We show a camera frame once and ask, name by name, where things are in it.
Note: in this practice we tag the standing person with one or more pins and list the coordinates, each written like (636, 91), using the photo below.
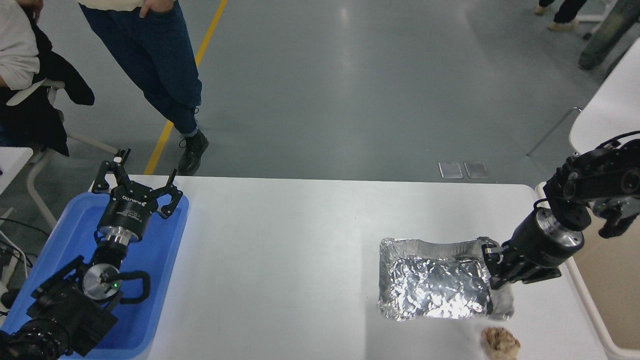
(160, 70)

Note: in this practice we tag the small white side table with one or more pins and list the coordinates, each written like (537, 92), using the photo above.
(12, 162)

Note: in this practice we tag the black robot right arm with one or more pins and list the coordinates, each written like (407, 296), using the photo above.
(600, 180)

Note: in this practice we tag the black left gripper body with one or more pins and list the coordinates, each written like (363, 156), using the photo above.
(125, 212)

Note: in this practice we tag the person's hand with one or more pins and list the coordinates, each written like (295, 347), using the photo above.
(155, 6)

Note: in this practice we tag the large pale bin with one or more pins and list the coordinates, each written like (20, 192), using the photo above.
(615, 300)

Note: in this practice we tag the seated person's hand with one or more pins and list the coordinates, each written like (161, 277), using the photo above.
(34, 7)

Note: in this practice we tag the white chair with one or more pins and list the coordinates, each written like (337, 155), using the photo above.
(90, 141)

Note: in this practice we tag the seated person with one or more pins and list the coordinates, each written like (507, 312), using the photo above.
(15, 50)

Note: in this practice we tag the distant walking person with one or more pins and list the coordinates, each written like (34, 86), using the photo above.
(565, 12)

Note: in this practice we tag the black jacket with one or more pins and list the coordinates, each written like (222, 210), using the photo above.
(40, 125)

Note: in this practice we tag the blue plastic tray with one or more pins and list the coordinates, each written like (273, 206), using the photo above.
(160, 260)

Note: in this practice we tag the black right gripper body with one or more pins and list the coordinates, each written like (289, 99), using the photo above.
(537, 247)

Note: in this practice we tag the foil tray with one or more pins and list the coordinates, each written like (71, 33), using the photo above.
(435, 290)

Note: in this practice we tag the crumpled tan paper ball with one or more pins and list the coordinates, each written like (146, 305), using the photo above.
(500, 342)

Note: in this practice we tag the round white table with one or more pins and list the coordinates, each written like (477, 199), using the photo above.
(615, 110)

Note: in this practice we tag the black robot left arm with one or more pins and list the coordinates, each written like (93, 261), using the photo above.
(65, 310)

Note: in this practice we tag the silver floor plate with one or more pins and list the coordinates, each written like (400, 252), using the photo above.
(451, 170)
(477, 170)

